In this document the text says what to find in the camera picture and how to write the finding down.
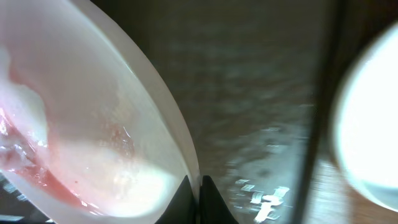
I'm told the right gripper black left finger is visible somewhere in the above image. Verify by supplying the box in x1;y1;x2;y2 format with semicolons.
155;176;196;224

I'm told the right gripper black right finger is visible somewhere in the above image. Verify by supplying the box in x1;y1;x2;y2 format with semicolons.
199;175;238;224

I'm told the white plate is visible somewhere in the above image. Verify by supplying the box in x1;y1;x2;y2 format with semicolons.
1;1;200;223
328;22;397;212

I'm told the large brown tray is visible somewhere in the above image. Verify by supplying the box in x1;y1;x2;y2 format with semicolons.
1;1;333;223

